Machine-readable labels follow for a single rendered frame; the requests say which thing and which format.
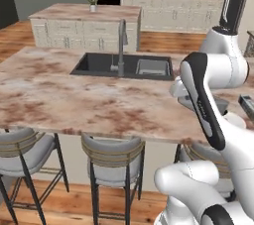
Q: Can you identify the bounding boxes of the white plate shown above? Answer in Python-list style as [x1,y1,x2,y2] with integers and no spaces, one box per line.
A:
[224,112,248,130]

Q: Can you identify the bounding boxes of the beige kitchen island cupboards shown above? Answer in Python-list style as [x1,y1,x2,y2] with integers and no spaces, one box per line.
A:
[28,2,143,54]

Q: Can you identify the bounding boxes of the grey speckled block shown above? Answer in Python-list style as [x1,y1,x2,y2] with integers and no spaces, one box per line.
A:
[244,30,254,58]

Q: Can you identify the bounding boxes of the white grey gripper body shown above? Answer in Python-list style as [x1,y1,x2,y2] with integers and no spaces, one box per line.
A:
[170,76,230,115]

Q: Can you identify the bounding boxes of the black kitchen sink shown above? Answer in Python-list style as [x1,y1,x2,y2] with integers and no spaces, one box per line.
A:
[69,52,176,81]

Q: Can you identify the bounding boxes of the dark grey rectangular object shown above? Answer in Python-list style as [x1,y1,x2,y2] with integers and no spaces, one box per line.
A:
[237,94,254,123]

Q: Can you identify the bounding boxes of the grey padded bar stool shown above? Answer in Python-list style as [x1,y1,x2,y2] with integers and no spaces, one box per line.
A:
[174,141,238,203]
[0,127,70,225]
[80,132,147,225]

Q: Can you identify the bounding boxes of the grey sink tap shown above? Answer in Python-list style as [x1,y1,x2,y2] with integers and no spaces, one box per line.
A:
[110,19,129,78]

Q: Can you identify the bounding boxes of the small potted green plant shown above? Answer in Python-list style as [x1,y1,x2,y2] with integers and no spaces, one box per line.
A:
[86,0,100,14]

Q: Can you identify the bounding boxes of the beige cupboard run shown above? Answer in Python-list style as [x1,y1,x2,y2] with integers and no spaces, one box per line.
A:
[123,0,226,35]

